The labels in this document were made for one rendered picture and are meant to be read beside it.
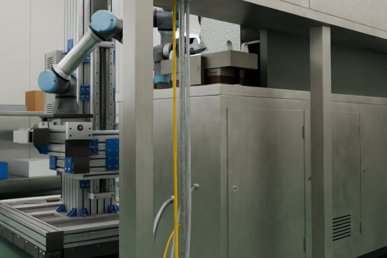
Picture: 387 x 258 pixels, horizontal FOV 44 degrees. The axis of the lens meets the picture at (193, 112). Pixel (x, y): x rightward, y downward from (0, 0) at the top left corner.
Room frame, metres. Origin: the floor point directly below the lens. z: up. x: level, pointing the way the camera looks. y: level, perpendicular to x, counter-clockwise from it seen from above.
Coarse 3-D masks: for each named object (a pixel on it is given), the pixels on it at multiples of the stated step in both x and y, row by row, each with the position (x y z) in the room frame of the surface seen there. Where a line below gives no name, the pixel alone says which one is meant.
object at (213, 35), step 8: (208, 24) 2.14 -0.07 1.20; (216, 24) 2.10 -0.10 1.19; (224, 24) 2.07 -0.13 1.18; (232, 24) 2.03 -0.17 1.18; (200, 32) 2.17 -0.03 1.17; (208, 32) 2.14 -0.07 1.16; (216, 32) 2.10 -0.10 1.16; (224, 32) 2.07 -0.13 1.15; (232, 32) 2.03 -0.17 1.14; (240, 32) 2.00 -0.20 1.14; (200, 40) 2.17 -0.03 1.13; (208, 40) 2.14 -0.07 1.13; (216, 40) 2.10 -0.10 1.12; (224, 40) 2.07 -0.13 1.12; (232, 40) 2.03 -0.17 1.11; (240, 40) 2.00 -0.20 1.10; (208, 48) 2.14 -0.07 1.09; (216, 48) 2.10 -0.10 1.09; (240, 48) 2.00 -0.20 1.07
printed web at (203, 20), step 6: (204, 18) 2.15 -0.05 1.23; (210, 18) 2.13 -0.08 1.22; (246, 30) 2.13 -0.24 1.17; (252, 30) 2.11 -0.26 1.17; (258, 30) 2.08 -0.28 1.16; (246, 36) 2.14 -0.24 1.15; (252, 36) 2.12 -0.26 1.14; (258, 36) 2.10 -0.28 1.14; (246, 42) 2.16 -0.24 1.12; (252, 42) 2.14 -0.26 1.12; (258, 42) 2.13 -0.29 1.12
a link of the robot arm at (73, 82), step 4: (72, 76) 2.62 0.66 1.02; (76, 76) 2.65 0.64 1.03; (72, 80) 2.61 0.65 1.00; (76, 80) 2.65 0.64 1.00; (72, 84) 2.61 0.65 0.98; (76, 84) 2.65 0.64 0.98; (68, 88) 2.58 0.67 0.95; (72, 88) 2.62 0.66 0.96; (76, 88) 2.65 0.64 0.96; (64, 92) 2.58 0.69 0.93; (68, 92) 2.60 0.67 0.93; (72, 92) 2.62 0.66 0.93; (76, 92) 2.65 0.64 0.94
